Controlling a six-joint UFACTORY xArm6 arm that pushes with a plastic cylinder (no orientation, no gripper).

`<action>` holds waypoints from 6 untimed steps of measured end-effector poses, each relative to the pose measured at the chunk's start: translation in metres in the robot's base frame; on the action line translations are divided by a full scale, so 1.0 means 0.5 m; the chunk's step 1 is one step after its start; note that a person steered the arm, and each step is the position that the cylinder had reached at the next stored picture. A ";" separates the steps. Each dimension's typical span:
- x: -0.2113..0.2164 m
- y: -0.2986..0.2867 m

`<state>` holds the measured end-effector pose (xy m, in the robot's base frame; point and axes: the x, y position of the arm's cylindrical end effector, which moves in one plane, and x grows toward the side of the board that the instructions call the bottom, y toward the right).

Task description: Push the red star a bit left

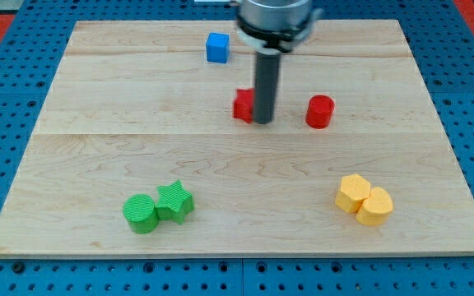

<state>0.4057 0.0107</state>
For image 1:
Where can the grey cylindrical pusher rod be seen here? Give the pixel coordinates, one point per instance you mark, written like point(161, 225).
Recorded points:
point(266, 77)

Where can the red star block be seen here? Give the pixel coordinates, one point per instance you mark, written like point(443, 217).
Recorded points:
point(243, 105)

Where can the green star block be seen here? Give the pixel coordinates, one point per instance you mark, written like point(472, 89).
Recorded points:
point(174, 202)

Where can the blue cube block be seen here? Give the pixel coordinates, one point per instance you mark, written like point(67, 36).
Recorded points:
point(217, 47)

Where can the red cylinder block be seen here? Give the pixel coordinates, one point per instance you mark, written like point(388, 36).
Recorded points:
point(319, 111)

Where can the yellow hexagon block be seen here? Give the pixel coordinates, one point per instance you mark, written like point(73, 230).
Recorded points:
point(352, 191)

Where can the light wooden board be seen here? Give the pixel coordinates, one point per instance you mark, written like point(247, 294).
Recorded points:
point(135, 105)

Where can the yellow heart block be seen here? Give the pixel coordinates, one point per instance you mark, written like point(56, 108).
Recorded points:
point(375, 209)

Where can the green cylinder block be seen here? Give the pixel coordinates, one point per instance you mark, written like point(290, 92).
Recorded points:
point(140, 213)

